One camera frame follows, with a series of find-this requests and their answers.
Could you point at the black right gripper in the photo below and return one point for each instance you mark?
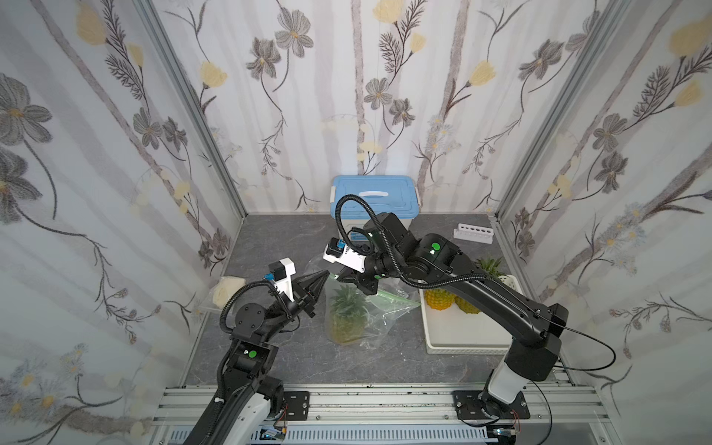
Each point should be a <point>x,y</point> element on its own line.
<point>362,273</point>

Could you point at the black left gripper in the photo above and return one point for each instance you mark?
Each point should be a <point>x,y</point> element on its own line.
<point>298,295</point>

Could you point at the green-zip bag with pineapple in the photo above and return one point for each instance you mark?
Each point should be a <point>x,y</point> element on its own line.
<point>384,310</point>

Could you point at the white-zip bag with pineapple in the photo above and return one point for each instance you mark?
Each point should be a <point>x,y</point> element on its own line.
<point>389,285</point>

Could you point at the blue-zip clear plastic bag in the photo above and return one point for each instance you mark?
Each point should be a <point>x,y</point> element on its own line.
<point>358,235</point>

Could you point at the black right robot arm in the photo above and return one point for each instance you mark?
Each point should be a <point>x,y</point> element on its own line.
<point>433,262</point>

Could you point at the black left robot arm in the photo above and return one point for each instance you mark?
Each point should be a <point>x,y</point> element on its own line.
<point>246,395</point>

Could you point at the small bag of white gloves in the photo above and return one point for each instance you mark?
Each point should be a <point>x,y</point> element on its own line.
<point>218,296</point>

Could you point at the blue-lidded white storage box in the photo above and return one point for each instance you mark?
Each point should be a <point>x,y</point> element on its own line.
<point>384,193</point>

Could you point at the white perforated plastic tray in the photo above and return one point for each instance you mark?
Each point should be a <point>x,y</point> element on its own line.
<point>453,332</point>

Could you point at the white test tube rack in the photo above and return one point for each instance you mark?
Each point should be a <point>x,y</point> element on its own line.
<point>474,233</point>

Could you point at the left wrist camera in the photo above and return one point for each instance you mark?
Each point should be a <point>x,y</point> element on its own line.
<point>280,275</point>

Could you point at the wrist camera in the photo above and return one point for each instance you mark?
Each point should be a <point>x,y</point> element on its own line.
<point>337,251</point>
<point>280,275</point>

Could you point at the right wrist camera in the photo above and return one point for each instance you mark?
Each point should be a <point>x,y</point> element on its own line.
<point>337,251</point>

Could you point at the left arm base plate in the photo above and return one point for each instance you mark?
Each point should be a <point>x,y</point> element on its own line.
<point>290,406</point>

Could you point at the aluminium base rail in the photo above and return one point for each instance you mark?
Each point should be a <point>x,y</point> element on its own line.
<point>424,413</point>

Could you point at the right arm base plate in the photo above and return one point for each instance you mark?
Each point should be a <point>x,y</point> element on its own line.
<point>470,405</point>

